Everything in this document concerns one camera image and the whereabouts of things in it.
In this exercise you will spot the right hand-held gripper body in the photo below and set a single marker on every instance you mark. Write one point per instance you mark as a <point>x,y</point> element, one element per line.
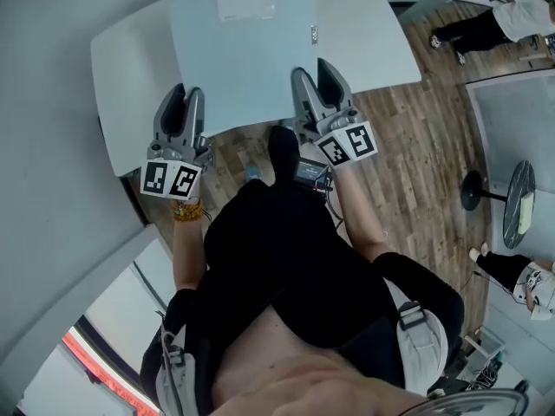
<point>347,143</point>

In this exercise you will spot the person's black clothed body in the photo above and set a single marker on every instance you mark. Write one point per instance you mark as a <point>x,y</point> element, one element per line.
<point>282,258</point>

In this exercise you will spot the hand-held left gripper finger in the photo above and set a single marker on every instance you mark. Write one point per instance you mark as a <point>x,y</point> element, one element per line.
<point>158,124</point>
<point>196,115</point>

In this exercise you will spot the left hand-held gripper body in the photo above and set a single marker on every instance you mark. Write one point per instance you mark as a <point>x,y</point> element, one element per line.
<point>173,176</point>

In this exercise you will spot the round black marble table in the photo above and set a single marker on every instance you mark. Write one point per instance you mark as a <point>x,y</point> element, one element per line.
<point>518,206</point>

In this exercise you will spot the black device with screen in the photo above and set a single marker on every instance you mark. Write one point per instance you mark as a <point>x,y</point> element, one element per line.
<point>308,172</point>

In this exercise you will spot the person's right forearm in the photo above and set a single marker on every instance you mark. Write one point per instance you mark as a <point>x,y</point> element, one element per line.
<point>360,215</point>

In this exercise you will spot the white box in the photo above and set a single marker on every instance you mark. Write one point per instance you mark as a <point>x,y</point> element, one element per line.
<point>526,215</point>

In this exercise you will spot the light grey object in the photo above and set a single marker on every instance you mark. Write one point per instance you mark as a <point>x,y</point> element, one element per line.
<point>243,59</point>

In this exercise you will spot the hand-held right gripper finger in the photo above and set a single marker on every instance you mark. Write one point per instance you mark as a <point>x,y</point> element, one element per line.
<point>303,95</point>
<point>344,95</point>

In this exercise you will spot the person's left forearm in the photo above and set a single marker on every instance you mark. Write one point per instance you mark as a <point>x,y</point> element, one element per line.
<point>187,249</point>

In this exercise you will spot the red lit sign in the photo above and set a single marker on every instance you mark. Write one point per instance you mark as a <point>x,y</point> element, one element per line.
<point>104,371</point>

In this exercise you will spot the person's blue shoe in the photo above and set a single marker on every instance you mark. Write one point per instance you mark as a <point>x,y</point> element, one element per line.
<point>253,173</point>

